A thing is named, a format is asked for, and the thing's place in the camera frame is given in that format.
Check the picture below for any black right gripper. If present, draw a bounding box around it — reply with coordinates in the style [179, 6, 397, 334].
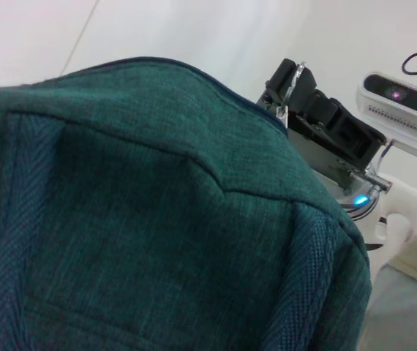
[265, 58, 386, 193]

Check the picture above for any silver zipper key ring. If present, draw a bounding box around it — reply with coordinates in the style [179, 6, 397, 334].
[276, 61, 310, 127]

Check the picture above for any teal fabric lunch bag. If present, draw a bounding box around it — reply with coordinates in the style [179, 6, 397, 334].
[0, 56, 373, 351]

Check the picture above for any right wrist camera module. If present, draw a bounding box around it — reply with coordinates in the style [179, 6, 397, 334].
[356, 72, 417, 159]

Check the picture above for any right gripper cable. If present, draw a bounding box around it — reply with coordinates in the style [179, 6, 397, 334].
[347, 144, 393, 217]

